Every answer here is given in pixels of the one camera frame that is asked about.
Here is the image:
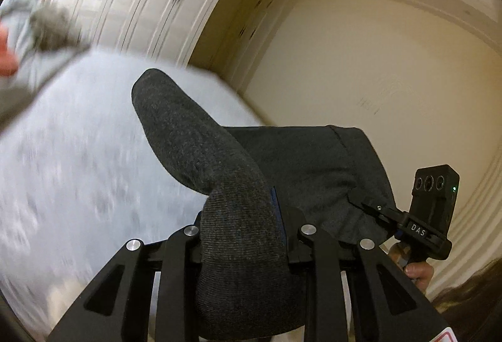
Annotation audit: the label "crumpled grey garment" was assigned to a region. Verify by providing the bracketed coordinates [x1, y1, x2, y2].
[30, 4, 86, 51]

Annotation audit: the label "black camera box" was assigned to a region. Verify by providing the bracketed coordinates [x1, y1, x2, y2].
[409, 165, 459, 236]

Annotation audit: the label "coral pink blanket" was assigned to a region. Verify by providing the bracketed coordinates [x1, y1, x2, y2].
[0, 26, 19, 77]

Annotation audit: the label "cream hallway cabinet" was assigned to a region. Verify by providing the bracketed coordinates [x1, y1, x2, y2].
[189, 0, 297, 95]

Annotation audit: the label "dark grey sweatpants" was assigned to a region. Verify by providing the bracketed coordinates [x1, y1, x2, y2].
[131, 69, 395, 341]

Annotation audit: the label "white floral bed mattress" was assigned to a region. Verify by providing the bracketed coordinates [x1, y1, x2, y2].
[1, 48, 259, 341]

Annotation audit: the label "person right hand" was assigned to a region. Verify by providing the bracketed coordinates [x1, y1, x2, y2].
[388, 243, 434, 294]

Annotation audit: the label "grey duvet blanket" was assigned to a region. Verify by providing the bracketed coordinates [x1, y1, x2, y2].
[1, 0, 91, 130]

